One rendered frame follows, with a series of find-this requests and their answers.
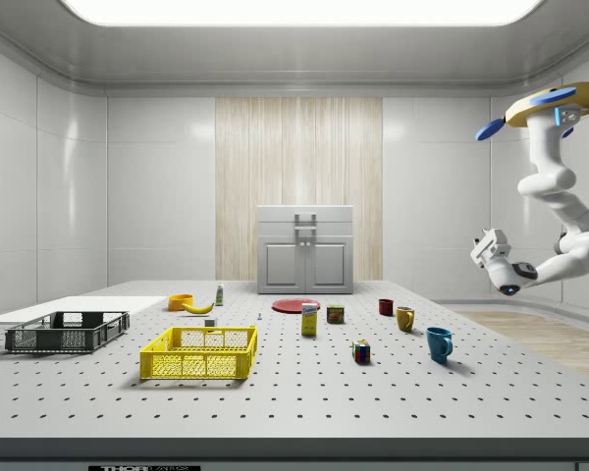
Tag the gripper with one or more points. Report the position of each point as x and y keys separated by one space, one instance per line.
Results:
x=493 y=245

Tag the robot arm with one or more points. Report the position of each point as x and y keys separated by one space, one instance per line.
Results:
x=547 y=157

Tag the blue mug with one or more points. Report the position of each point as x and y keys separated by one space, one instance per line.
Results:
x=437 y=346

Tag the yellow mug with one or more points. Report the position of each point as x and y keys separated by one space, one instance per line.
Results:
x=403 y=319

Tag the red mug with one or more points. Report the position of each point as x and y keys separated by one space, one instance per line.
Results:
x=385 y=307

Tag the puzzle cube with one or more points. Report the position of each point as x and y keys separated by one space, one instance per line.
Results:
x=361 y=352

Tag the flat-sided can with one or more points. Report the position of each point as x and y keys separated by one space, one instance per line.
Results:
x=335 y=315

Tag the drone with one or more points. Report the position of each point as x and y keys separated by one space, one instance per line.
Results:
x=586 y=95

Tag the white cabinet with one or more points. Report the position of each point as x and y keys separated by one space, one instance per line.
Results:
x=304 y=265

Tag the yellow box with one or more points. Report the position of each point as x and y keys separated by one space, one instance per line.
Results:
x=309 y=321

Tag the red plate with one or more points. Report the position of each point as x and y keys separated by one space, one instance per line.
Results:
x=289 y=306

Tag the small white bottle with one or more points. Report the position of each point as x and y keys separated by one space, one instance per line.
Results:
x=219 y=297

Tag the grey cube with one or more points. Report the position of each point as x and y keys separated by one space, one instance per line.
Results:
x=210 y=322

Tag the banana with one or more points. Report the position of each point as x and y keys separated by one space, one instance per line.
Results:
x=198 y=309

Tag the yellow bowl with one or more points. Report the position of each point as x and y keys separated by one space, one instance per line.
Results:
x=176 y=303

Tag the yellow basket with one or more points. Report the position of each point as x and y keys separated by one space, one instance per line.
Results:
x=191 y=365

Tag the dark grey basket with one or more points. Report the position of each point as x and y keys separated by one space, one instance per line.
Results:
x=54 y=339

